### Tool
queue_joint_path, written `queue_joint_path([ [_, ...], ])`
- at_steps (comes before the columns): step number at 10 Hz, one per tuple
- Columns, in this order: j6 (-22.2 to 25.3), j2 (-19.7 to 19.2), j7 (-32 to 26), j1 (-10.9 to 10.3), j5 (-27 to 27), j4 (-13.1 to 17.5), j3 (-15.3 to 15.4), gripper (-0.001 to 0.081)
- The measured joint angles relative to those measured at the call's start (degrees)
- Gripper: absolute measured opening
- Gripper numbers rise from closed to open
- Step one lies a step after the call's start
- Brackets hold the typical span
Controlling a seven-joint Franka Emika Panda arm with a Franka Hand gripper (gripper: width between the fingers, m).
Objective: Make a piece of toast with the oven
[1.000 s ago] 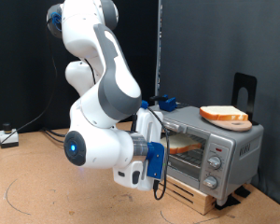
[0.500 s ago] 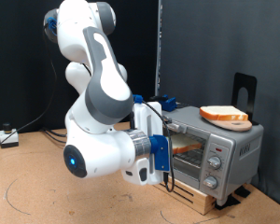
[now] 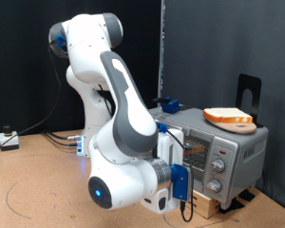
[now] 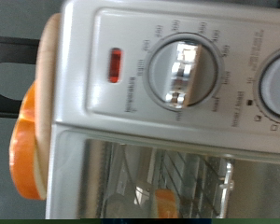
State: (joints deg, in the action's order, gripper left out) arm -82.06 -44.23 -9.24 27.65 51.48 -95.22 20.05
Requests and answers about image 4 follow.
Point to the silver oven knob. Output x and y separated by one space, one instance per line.
165 71
277 90

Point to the silver toaster oven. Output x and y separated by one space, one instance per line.
84 77

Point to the small round wooden board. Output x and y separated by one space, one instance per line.
46 93

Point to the black metal bookend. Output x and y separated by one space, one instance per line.
9 49

